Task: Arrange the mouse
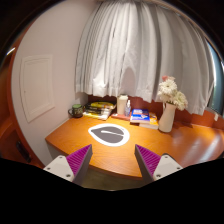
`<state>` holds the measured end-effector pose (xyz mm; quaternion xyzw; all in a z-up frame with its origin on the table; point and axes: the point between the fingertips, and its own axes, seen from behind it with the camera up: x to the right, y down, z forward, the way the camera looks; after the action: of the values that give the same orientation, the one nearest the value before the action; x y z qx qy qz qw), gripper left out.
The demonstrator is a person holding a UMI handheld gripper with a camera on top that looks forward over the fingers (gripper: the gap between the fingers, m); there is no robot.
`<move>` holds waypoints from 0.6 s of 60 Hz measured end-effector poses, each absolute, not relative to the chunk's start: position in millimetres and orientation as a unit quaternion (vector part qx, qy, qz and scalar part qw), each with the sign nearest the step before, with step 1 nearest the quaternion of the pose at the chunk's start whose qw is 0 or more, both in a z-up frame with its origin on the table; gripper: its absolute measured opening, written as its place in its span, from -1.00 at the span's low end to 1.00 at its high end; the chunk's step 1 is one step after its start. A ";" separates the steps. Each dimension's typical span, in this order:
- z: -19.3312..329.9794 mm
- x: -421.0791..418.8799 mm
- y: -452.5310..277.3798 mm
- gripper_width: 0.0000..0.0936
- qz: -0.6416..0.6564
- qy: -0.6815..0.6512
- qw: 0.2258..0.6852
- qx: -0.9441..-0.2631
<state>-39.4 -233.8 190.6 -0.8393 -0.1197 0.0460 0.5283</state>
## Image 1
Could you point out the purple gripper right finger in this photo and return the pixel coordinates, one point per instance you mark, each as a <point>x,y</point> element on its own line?
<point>154,167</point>

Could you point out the white cylindrical container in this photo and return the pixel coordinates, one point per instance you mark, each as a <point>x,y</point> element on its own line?
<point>121,104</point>

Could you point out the small clear sanitizer bottle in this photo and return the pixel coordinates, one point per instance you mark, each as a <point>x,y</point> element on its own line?
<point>128,108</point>

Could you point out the white pink flowers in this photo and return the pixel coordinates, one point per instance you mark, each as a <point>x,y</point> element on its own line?
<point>169,93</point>

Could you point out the yellow black book stack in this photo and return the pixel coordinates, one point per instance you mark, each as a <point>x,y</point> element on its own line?
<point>99,110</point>

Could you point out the red flat book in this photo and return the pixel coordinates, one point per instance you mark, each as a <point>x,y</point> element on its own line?
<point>120,117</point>

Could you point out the yellow white book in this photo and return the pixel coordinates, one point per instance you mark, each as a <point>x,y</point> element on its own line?
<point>153,123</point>

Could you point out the white wall panel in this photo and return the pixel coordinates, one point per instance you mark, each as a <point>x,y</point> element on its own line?
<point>36,85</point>

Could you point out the dark green mug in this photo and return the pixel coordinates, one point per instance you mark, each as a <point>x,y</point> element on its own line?
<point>76,111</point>

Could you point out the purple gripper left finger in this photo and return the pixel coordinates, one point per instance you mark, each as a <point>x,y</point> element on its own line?
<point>72,167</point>

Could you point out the white leaf mouse pad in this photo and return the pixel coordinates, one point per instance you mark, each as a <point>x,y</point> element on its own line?
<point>109,134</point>

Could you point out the white curtain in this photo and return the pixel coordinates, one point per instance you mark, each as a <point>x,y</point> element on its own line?
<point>128,46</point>

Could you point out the white flower vase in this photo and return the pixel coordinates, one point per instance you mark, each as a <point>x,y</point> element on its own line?
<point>167,118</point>

